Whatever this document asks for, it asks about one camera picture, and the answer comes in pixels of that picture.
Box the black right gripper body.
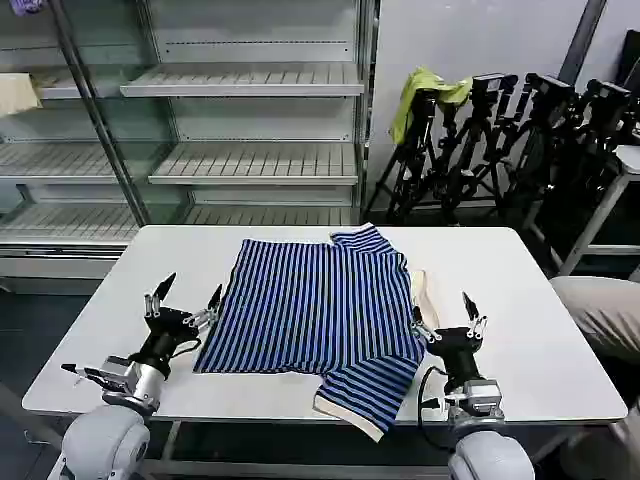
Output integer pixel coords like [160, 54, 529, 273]
[428, 326, 484, 389]

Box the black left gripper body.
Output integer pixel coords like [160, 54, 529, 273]
[130, 308, 199, 374]

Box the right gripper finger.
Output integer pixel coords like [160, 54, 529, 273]
[461, 290, 489, 338]
[410, 305, 442, 344]

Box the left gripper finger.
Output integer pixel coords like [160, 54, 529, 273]
[181, 283, 224, 329]
[143, 272, 178, 319]

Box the blue striped shirt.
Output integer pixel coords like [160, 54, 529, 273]
[192, 224, 442, 444]

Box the person's leg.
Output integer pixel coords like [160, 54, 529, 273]
[548, 275, 640, 363]

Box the grey empty display shelf unit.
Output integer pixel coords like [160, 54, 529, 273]
[0, 0, 382, 296]

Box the white metal stand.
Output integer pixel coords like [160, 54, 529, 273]
[559, 143, 640, 267]

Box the metal rack pole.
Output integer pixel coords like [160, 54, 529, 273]
[49, 0, 152, 227]

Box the yellow-green cloth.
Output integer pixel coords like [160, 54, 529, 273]
[389, 65, 474, 145]

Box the beige hanging cloth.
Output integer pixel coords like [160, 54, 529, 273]
[0, 72, 45, 119]

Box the purple hanging cloth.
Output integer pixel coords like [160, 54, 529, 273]
[9, 0, 47, 17]

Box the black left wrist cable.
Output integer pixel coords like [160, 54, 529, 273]
[167, 338, 203, 363]

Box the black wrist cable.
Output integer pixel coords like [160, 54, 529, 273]
[416, 365, 452, 437]
[167, 338, 203, 363]

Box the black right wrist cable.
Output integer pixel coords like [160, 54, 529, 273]
[416, 365, 452, 437]

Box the black camera tripod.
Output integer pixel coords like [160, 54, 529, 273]
[544, 78, 640, 281]
[504, 72, 581, 236]
[367, 88, 454, 227]
[439, 73, 521, 227]

